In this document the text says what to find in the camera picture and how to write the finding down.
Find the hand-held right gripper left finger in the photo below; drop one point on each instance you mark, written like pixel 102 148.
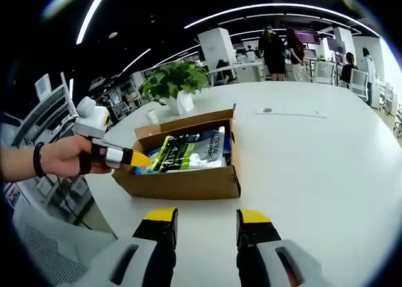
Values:
pixel 157 246

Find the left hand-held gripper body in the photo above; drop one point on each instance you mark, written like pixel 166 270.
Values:
pixel 92 120

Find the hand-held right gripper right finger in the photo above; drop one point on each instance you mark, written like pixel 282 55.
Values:
pixel 254 249

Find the blue white soft wipes pack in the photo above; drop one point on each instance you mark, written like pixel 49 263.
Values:
pixel 147 167

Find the brown cardboard shoe box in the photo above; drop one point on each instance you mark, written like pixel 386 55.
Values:
pixel 182 183

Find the silver green soft pouch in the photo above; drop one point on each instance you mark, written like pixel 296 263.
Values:
pixel 201 152

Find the person's left hand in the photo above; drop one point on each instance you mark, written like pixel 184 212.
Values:
pixel 66 158

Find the black wristband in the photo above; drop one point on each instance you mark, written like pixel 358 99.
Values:
pixel 38 159

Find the green plant in white pot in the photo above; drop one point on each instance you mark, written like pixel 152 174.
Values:
pixel 176 79

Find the white mesh office chair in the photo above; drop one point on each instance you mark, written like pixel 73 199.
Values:
pixel 56 246

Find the white table socket panel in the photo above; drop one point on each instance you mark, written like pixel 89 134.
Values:
pixel 292 112

